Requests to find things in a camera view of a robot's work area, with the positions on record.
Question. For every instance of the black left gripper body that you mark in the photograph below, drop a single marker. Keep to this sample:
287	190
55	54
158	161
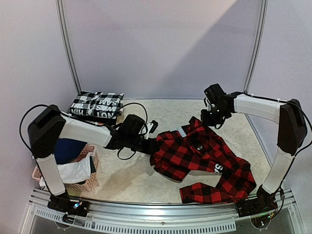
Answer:
132	144

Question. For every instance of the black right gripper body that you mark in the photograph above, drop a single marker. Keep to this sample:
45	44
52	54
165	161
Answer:
207	117

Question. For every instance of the red black plaid shirt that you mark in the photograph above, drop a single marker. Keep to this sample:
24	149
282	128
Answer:
196	147

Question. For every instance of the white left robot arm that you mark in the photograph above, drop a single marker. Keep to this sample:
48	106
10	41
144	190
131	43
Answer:
54	136

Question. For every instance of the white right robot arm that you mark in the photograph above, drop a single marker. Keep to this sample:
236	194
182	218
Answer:
291	122

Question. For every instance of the pink plastic laundry basket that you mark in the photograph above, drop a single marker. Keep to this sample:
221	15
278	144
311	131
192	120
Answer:
86	185

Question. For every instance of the black white checkered folded shirt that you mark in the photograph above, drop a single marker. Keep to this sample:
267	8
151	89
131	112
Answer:
98	106

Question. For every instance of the dark green garment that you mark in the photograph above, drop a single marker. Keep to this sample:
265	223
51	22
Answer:
93	168

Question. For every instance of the white garment in basket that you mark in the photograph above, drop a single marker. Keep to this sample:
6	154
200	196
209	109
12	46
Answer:
69	173

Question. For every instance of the navy blue garment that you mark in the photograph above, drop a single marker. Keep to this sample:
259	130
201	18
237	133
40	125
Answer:
66	150

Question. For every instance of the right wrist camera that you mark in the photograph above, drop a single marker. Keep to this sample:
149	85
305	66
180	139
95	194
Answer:
214	94

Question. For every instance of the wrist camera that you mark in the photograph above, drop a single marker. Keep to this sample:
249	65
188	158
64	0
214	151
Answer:
214	94
151	127

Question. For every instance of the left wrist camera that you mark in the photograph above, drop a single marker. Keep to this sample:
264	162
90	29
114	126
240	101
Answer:
151	127

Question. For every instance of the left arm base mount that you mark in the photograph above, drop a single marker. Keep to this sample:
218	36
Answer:
69	207

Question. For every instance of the aluminium front rail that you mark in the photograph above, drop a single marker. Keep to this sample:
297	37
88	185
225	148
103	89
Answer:
121	218

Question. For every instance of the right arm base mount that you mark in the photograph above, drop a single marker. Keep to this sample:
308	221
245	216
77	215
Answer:
253	208

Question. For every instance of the right aluminium frame post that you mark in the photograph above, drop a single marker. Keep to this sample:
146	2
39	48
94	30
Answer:
256	45

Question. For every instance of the aluminium frame post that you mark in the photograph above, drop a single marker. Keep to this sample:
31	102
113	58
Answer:
67	45
256	45

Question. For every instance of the left aluminium frame post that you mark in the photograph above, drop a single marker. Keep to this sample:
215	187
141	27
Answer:
67	45

